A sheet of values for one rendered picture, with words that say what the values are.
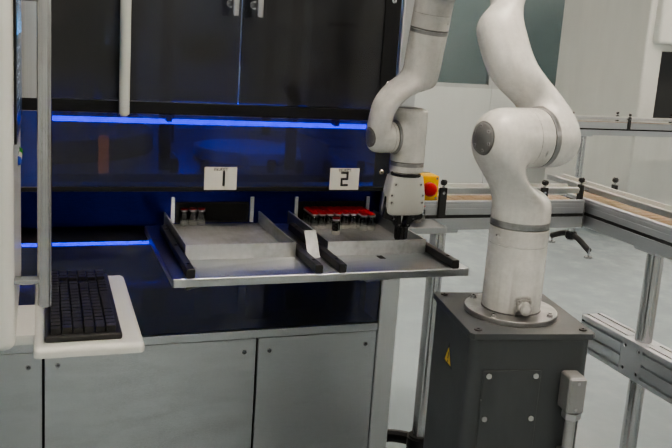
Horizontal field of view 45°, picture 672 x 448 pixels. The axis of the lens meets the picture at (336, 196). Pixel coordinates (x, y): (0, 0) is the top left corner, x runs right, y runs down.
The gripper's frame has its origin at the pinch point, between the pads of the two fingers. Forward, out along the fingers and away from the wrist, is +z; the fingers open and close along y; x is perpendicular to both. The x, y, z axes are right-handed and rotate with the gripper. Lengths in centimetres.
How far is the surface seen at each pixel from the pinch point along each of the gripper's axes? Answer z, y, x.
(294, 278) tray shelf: 5.3, 32.4, 16.4
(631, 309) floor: 92, -229, -175
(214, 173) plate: -10.9, 42.7, -23.5
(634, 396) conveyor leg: 55, -87, -7
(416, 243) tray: 1.9, -3.4, 2.4
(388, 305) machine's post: 27.2, -9.2, -23.6
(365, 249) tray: 3.1, 10.2, 2.4
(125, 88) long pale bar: -32, 66, -16
